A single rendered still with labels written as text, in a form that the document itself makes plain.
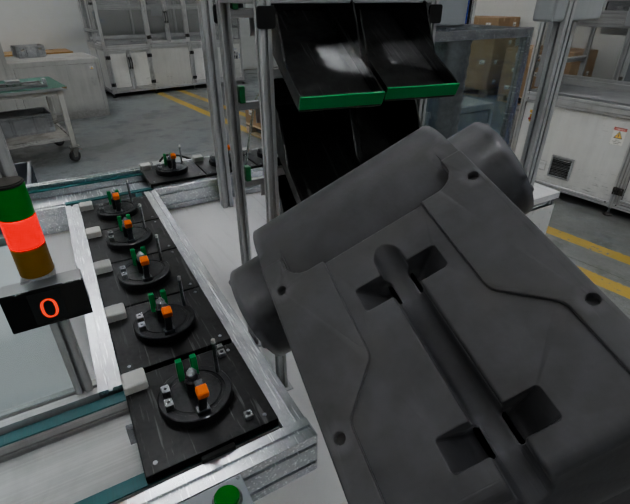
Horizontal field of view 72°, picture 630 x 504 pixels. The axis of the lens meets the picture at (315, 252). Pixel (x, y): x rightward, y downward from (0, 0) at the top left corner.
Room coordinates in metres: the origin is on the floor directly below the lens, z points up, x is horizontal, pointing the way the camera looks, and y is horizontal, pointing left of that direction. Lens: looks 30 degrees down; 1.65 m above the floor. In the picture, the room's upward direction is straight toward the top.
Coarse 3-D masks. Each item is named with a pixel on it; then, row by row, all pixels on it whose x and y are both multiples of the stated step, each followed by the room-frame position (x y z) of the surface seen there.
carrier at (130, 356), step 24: (120, 312) 0.84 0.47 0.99; (144, 312) 0.84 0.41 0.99; (192, 312) 0.84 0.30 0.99; (120, 336) 0.78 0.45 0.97; (144, 336) 0.75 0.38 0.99; (168, 336) 0.75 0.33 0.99; (192, 336) 0.78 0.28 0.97; (216, 336) 0.78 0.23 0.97; (120, 360) 0.70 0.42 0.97; (144, 360) 0.70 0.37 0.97; (168, 360) 0.70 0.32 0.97
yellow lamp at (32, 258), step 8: (40, 248) 0.60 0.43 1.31; (16, 256) 0.58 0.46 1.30; (24, 256) 0.58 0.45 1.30; (32, 256) 0.58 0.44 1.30; (40, 256) 0.59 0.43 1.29; (48, 256) 0.61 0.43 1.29; (16, 264) 0.58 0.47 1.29; (24, 264) 0.58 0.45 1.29; (32, 264) 0.58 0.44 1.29; (40, 264) 0.59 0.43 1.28; (48, 264) 0.60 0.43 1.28; (24, 272) 0.58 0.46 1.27; (32, 272) 0.58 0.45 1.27; (40, 272) 0.59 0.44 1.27; (48, 272) 0.60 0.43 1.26
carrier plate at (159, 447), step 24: (240, 360) 0.70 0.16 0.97; (240, 384) 0.63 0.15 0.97; (144, 408) 0.57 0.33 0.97; (240, 408) 0.57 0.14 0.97; (264, 408) 0.57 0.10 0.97; (144, 432) 0.52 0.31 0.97; (168, 432) 0.52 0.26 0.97; (192, 432) 0.52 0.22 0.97; (216, 432) 0.52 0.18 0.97; (240, 432) 0.52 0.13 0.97; (144, 456) 0.47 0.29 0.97; (168, 456) 0.47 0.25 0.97; (192, 456) 0.47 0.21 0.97
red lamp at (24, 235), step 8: (32, 216) 0.60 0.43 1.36; (0, 224) 0.58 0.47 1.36; (8, 224) 0.58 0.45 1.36; (16, 224) 0.58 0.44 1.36; (24, 224) 0.59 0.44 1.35; (32, 224) 0.60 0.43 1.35; (8, 232) 0.58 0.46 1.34; (16, 232) 0.58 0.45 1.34; (24, 232) 0.59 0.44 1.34; (32, 232) 0.59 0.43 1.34; (40, 232) 0.61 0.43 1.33; (8, 240) 0.58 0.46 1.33; (16, 240) 0.58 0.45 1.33; (24, 240) 0.58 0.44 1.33; (32, 240) 0.59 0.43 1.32; (40, 240) 0.60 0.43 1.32; (16, 248) 0.58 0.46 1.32; (24, 248) 0.58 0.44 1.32; (32, 248) 0.59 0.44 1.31
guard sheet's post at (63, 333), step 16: (0, 128) 0.64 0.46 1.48; (0, 144) 0.62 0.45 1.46; (0, 160) 0.62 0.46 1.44; (0, 176) 0.62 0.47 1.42; (64, 320) 0.62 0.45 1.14; (64, 336) 0.63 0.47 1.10; (64, 352) 0.62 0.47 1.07; (80, 352) 0.64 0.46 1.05; (80, 368) 0.62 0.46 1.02; (80, 384) 0.63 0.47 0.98
